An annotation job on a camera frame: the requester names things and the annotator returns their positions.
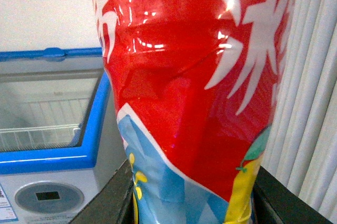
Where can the glass sliding freezer lid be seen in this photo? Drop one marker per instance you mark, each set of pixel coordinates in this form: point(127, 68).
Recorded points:
point(53, 70)

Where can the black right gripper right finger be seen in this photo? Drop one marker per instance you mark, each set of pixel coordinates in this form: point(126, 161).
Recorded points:
point(273, 203)

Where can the red label drink bottle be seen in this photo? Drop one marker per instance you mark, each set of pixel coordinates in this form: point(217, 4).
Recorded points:
point(195, 85)

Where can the white vertical curtain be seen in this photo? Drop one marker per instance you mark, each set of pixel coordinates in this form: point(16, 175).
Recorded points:
point(301, 153)

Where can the white blue chest freezer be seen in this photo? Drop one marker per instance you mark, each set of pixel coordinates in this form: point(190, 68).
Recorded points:
point(54, 185)

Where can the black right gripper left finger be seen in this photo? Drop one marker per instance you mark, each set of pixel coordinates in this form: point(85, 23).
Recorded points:
point(113, 204)

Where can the white wire freezer basket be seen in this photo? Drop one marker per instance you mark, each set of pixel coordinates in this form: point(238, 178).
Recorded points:
point(45, 124)

